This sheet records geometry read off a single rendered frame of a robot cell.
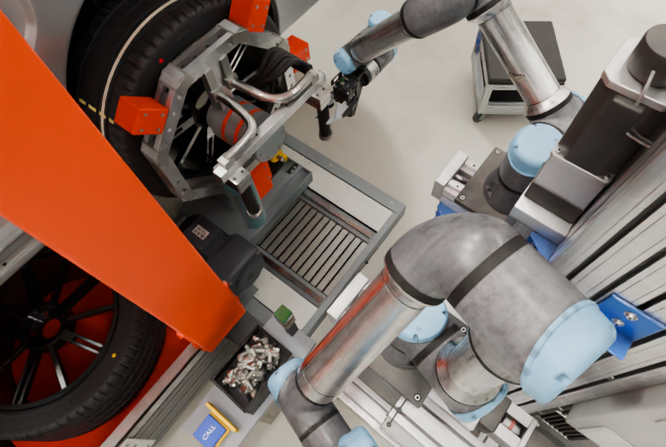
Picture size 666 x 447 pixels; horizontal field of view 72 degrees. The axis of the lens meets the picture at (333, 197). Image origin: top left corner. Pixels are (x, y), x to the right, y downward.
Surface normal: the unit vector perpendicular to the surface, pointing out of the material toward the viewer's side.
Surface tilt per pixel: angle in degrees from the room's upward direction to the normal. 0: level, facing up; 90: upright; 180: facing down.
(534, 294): 5
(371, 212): 0
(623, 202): 90
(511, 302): 25
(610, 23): 0
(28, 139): 90
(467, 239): 21
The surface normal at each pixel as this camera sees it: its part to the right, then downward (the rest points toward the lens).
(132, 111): -0.47, 0.15
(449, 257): -0.68, -0.11
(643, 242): -0.64, 0.69
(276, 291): -0.05, -0.49
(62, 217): 0.79, 0.51
